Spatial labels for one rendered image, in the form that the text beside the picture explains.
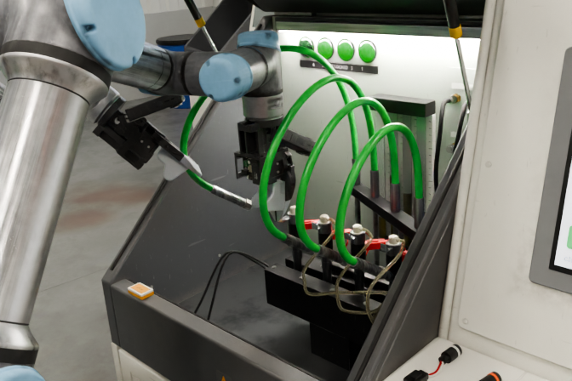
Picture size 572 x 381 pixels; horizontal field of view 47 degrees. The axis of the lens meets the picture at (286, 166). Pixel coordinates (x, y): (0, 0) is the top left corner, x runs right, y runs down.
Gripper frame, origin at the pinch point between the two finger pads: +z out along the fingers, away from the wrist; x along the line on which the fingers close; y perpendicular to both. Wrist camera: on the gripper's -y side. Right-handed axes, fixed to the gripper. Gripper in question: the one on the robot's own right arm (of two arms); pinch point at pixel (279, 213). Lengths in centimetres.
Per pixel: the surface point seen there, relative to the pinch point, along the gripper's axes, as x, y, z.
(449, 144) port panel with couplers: 18.5, -31.6, -9.0
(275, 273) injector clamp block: -1.7, 0.8, 13.2
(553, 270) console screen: 52, -3, -3
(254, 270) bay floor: -28.4, -16.6, 28.2
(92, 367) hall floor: -143, -22, 111
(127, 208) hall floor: -291, -134, 111
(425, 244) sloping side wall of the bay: 33.7, 1.0, -3.1
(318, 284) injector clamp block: 8.4, -1.1, 13.2
